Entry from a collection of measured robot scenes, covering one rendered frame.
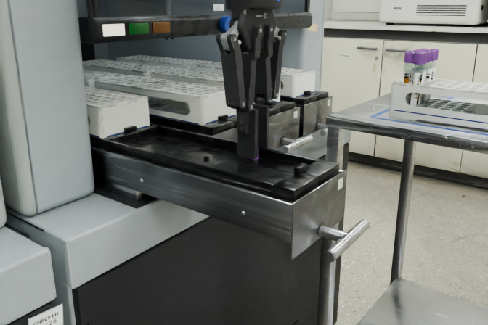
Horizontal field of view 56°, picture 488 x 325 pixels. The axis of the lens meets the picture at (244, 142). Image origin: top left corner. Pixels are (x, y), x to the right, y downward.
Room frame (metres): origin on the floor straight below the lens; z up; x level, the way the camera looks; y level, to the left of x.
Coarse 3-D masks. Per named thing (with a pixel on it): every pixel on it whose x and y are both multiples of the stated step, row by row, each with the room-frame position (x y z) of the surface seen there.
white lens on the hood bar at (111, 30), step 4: (108, 24) 0.66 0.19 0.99; (112, 24) 0.66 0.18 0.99; (116, 24) 0.67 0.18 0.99; (120, 24) 0.67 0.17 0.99; (104, 28) 0.65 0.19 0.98; (108, 28) 0.66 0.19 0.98; (112, 28) 0.66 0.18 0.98; (116, 28) 0.67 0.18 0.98; (120, 28) 0.67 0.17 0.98; (124, 28) 0.68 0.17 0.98; (104, 32) 0.65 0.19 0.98; (108, 32) 0.66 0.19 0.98; (112, 32) 0.66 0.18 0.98; (116, 32) 0.67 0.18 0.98; (120, 32) 0.67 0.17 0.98; (124, 32) 0.68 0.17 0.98
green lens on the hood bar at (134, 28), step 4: (132, 24) 0.69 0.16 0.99; (136, 24) 0.70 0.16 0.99; (140, 24) 0.70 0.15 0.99; (144, 24) 0.71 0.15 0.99; (132, 28) 0.69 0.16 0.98; (136, 28) 0.69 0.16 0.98; (140, 28) 0.70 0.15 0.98; (144, 28) 0.71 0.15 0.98; (148, 28) 0.71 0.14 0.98; (132, 32) 0.69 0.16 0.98; (136, 32) 0.69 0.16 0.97; (140, 32) 0.70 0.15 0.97; (144, 32) 0.71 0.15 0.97; (148, 32) 0.71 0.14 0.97
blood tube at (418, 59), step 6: (420, 54) 0.79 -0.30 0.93; (414, 60) 0.79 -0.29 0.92; (420, 60) 0.79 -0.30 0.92; (414, 66) 0.79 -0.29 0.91; (420, 66) 0.79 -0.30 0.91; (414, 72) 0.79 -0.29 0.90; (414, 78) 0.79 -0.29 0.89; (414, 84) 0.79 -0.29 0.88; (414, 96) 0.79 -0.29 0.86; (414, 102) 0.79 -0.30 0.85
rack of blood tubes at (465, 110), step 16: (400, 80) 0.84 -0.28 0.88; (432, 80) 0.84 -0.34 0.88; (448, 80) 0.84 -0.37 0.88; (400, 96) 0.80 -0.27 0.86; (464, 96) 0.73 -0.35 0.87; (480, 96) 0.72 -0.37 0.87; (400, 112) 0.80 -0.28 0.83; (432, 112) 0.76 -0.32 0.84; (448, 112) 0.75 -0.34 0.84; (464, 112) 0.76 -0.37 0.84; (480, 112) 0.80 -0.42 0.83; (480, 128) 0.72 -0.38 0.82
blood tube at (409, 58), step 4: (408, 52) 0.81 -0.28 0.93; (412, 52) 0.80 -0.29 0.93; (408, 56) 0.80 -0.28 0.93; (412, 56) 0.80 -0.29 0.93; (404, 60) 0.81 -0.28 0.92; (408, 60) 0.80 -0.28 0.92; (412, 60) 0.80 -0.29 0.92; (404, 64) 0.81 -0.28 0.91; (408, 64) 0.80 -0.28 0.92; (404, 68) 0.81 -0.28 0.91; (408, 68) 0.80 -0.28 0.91; (404, 72) 0.81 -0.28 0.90; (408, 72) 0.80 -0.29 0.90; (404, 76) 0.81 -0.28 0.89; (408, 76) 0.80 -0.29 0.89; (404, 80) 0.80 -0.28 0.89; (408, 80) 0.80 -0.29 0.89
